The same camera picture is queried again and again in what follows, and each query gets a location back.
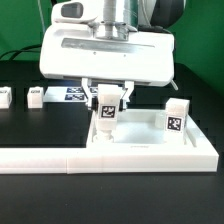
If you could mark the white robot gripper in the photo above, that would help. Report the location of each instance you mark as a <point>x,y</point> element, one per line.
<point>100,40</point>

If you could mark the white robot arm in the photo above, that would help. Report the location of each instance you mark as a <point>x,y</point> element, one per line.
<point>153,16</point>

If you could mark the white marker sheet with tags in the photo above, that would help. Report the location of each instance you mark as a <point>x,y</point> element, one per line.
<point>64,94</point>

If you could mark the white L-shaped obstacle fence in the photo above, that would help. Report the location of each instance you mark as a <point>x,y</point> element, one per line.
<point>110,159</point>

